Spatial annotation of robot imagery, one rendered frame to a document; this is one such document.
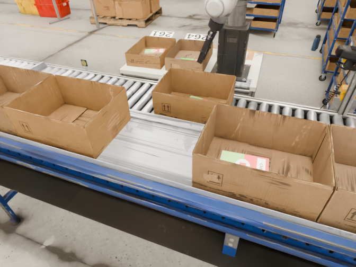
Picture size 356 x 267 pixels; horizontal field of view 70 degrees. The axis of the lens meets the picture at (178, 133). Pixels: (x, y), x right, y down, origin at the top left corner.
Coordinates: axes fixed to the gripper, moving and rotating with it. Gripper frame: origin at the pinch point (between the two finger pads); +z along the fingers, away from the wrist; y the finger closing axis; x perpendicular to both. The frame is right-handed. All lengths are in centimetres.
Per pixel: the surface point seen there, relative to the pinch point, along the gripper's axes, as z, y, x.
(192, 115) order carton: 17.7, -28.0, -10.4
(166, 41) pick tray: 36, 65, 40
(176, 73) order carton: 17.6, 0.1, 10.4
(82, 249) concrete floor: 113, -82, 13
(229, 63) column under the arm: 12.4, 30.8, -14.8
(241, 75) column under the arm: 17.7, 34.6, -26.2
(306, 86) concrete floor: 68, 182, -110
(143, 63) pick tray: 40, 27, 42
